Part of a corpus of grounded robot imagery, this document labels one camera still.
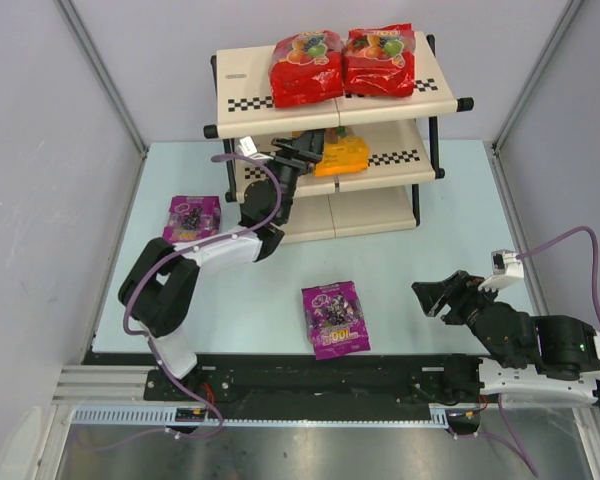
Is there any aluminium rail frame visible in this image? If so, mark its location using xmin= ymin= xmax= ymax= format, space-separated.
xmin=53 ymin=356 xmax=598 ymax=428

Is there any orange candy bag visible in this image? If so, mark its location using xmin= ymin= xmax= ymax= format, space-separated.
xmin=309 ymin=127 xmax=371 ymax=177

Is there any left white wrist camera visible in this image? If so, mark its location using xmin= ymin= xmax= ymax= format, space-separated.
xmin=236 ymin=136 xmax=271 ymax=161

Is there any beige three-tier shelf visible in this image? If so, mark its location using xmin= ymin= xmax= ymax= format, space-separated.
xmin=203 ymin=32 xmax=474 ymax=244

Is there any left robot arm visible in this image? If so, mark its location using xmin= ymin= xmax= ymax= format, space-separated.
xmin=118 ymin=129 xmax=326 ymax=379

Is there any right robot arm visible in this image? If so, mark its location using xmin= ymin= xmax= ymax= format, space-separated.
xmin=411 ymin=270 xmax=600 ymax=410

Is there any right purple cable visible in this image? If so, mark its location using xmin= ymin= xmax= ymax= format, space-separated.
xmin=497 ymin=225 xmax=600 ymax=476

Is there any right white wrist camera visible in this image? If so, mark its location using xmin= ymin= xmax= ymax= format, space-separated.
xmin=479 ymin=250 xmax=524 ymax=292

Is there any purple grape candy bag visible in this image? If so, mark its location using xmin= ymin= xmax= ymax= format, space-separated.
xmin=301 ymin=281 xmax=371 ymax=360
xmin=162 ymin=195 xmax=221 ymax=244

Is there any red fruit candy bag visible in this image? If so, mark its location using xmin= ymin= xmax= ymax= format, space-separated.
xmin=269 ymin=30 xmax=344 ymax=108
xmin=343 ymin=23 xmax=416 ymax=98

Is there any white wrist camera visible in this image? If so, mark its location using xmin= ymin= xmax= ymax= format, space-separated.
xmin=236 ymin=136 xmax=271 ymax=161
xmin=479 ymin=250 xmax=524 ymax=292

